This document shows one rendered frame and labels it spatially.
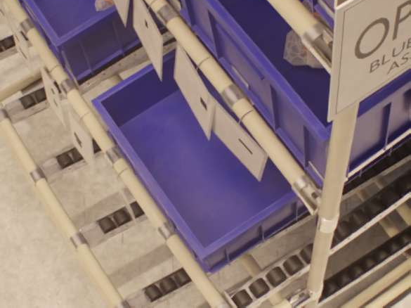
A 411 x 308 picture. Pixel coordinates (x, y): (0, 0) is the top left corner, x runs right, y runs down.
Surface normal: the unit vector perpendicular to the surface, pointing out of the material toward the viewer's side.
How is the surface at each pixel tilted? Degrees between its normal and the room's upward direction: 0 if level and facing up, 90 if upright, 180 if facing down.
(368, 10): 90
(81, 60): 90
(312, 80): 4
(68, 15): 3
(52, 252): 0
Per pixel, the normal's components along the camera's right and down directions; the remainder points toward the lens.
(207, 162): -0.10, -0.44
